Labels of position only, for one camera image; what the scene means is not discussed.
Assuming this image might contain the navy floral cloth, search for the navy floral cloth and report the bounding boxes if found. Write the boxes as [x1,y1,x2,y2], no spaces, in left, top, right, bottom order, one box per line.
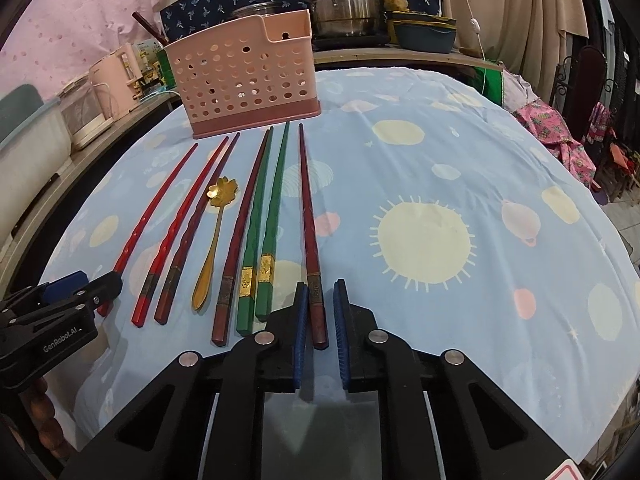
[160,0,442,44]

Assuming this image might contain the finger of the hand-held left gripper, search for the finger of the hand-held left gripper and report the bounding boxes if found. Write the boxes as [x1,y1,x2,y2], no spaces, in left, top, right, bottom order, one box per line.
[0,270,91,319]
[12,271,124,324]

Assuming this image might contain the green chopstick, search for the green chopstick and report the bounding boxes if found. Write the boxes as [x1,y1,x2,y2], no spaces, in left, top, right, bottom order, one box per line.
[255,121,291,323]
[236,127,275,336]

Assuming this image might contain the gold flower spoon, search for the gold flower spoon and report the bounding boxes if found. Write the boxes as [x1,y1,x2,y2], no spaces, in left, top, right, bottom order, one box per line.
[192,176,241,312]

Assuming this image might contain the pink pineapple print cloth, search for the pink pineapple print cloth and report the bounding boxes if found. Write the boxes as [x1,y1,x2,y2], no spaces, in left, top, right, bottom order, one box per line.
[514,101,597,187]

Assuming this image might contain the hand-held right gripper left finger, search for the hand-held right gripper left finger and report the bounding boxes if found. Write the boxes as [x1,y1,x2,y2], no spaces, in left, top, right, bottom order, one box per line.
[60,281,309,480]

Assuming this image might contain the stainless steel steamer pot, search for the stainless steel steamer pot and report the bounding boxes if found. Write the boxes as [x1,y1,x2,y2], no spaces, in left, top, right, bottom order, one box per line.
[302,0,394,39]

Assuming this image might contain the wooden counter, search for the wooden counter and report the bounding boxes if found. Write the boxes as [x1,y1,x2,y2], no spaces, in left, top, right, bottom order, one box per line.
[311,46,505,73]

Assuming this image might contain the green cloth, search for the green cloth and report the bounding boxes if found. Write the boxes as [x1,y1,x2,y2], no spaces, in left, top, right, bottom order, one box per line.
[481,60,507,107]

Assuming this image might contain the steel rice cooker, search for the steel rice cooker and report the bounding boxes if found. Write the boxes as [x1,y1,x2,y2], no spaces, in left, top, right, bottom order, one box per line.
[231,2,287,19]

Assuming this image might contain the brown turned wooden post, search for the brown turned wooden post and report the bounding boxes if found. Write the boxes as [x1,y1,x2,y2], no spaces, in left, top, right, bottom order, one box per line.
[27,374,69,462]

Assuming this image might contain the dark red chopstick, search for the dark red chopstick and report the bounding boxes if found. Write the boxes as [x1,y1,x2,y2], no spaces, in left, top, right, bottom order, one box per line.
[298,123,329,351]
[154,132,241,325]
[211,129,271,347]

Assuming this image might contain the pink spotted curtain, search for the pink spotted curtain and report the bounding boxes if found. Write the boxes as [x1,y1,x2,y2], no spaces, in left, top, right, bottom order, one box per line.
[0,0,196,107]

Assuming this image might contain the stacked yellow and blue basins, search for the stacked yellow and blue basins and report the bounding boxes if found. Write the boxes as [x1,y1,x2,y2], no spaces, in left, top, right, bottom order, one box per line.
[385,10,457,54]

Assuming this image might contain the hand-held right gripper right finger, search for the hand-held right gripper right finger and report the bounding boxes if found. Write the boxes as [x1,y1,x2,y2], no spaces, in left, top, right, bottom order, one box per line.
[333,279,572,480]

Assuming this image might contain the bright red chopstick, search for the bright red chopstick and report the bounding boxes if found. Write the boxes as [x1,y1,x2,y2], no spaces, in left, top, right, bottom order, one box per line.
[131,136,230,327]
[97,143,199,317]

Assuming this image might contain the dark brown chopstick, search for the dark brown chopstick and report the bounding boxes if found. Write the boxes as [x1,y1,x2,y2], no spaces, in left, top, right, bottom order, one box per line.
[131,12,170,45]

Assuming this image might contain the pink perforated utensil basket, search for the pink perforated utensil basket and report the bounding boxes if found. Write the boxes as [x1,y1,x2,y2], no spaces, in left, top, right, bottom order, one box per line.
[164,10,323,140]

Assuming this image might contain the pink electric kettle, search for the pink electric kettle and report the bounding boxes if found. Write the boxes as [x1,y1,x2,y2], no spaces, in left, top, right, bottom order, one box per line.
[89,43,147,112]

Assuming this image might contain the black induction cooker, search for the black induction cooker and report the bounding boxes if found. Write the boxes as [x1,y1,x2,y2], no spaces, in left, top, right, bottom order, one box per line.
[312,33,392,52]

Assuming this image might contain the white blender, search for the white blender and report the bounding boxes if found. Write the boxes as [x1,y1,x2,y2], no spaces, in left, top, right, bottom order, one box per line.
[59,80,114,150]

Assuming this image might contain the black metal stand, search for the black metal stand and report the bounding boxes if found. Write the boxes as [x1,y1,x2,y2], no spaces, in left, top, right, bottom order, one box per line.
[552,44,610,147]

